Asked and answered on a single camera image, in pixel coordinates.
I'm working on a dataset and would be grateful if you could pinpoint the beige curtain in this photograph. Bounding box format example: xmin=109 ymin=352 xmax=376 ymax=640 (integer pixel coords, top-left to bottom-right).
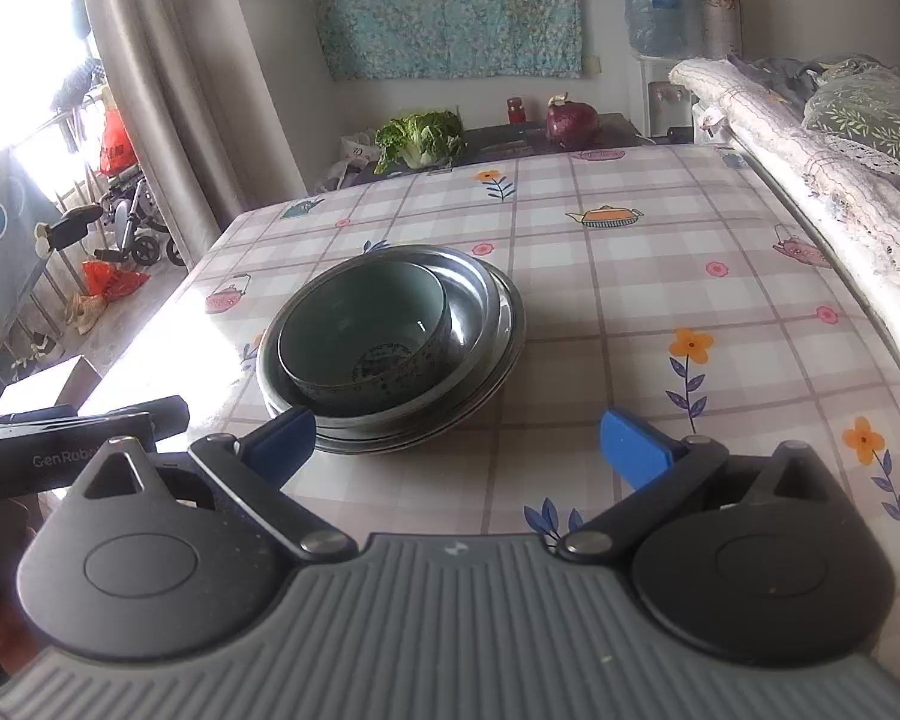
xmin=87 ymin=0 xmax=305 ymax=265

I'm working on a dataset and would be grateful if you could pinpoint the teal ceramic bowl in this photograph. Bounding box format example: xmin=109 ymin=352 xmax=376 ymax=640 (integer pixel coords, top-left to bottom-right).
xmin=278 ymin=260 xmax=450 ymax=416

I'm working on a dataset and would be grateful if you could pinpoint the red lidded jar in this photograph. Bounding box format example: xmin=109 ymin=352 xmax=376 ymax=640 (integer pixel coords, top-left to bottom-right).
xmin=507 ymin=98 xmax=526 ymax=124

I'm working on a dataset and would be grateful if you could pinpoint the white lace quilt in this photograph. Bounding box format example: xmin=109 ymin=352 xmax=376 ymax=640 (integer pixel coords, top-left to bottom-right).
xmin=668 ymin=55 xmax=900 ymax=309

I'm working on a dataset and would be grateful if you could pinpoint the teal floral wall cloth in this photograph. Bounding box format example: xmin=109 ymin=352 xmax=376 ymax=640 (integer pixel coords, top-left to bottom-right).
xmin=312 ymin=0 xmax=583 ymax=82

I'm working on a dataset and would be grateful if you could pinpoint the wheelchair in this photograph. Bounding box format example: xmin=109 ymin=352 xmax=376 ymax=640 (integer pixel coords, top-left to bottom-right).
xmin=43 ymin=164 xmax=187 ymax=269

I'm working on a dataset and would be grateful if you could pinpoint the rolled patterned mat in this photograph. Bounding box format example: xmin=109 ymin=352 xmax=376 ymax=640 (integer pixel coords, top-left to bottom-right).
xmin=701 ymin=0 xmax=743 ymax=59

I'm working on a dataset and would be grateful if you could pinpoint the white plastic bag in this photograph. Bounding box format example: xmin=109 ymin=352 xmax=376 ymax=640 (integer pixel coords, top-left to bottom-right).
xmin=315 ymin=130 xmax=380 ymax=193

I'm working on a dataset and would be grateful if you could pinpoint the red plastic bag on floor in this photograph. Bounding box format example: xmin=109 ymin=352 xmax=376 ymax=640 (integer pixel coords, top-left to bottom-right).
xmin=82 ymin=259 xmax=149 ymax=304

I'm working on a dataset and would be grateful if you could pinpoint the white water dispenser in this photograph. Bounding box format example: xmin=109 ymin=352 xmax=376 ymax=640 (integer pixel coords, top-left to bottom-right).
xmin=628 ymin=52 xmax=694 ymax=138

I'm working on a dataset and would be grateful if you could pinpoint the orange bag on wheelchair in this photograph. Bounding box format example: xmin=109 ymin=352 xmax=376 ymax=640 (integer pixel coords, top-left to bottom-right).
xmin=98 ymin=107 xmax=137 ymax=177

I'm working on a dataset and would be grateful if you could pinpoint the green floral pillow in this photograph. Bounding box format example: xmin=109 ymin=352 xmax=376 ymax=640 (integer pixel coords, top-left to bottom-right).
xmin=803 ymin=59 xmax=900 ymax=174

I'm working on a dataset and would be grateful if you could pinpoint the plaid teapot tablecloth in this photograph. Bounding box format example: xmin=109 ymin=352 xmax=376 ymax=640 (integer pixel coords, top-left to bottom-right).
xmin=89 ymin=146 xmax=900 ymax=678

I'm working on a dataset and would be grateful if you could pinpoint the large steel plate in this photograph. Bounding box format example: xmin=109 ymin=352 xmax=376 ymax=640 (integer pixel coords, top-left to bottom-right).
xmin=256 ymin=268 xmax=529 ymax=457

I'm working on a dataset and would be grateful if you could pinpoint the red onion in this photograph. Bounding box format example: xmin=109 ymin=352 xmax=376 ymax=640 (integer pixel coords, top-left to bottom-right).
xmin=544 ymin=93 xmax=601 ymax=151

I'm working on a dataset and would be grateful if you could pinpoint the green napa cabbage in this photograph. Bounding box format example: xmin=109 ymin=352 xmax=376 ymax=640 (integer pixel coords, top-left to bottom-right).
xmin=375 ymin=110 xmax=463 ymax=174

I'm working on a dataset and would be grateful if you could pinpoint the blue water jug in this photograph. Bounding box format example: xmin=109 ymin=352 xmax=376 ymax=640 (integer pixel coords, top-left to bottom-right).
xmin=624 ymin=0 xmax=686 ymax=57

